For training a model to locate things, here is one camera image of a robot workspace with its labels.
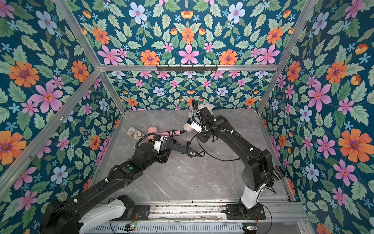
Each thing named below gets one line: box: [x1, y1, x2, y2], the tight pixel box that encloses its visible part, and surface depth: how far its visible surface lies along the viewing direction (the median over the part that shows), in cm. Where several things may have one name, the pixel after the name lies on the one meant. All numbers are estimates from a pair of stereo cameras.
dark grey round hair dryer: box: [162, 137, 203, 158], surface depth 76 cm
